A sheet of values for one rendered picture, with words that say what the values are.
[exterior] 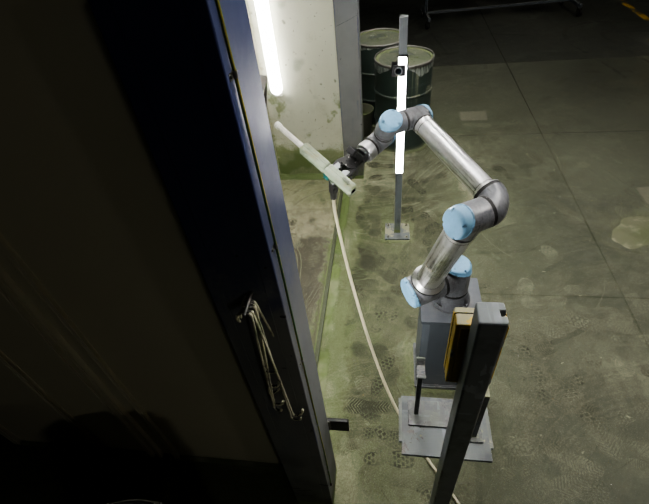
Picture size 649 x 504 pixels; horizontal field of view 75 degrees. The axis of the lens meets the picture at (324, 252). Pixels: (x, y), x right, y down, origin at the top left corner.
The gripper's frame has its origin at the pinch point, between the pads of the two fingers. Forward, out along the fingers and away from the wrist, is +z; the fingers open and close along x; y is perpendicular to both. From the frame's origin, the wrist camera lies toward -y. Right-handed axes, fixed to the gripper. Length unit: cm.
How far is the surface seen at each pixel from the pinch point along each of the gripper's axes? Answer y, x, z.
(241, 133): -94, -26, 49
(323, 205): 183, 68, -61
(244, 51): -99, -16, 39
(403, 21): 18, 54, -113
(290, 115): 147, 140, -90
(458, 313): -55, -73, 31
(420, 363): -8, -76, 34
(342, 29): 78, 125, -138
